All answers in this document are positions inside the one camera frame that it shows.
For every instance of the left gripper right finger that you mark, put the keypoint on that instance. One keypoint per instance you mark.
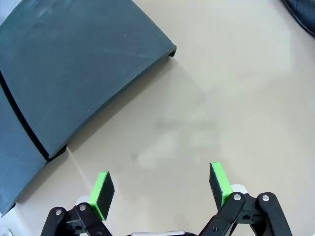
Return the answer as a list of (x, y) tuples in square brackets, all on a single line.
[(221, 186)]

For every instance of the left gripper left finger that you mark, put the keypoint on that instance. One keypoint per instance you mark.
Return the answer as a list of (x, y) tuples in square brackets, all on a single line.
[(102, 194)]

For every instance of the black leather dress shoe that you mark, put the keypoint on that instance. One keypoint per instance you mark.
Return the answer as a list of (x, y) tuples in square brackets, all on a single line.
[(305, 12)]

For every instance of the black shoe stand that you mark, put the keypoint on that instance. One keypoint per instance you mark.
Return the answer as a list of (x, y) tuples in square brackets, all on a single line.
[(73, 61)]

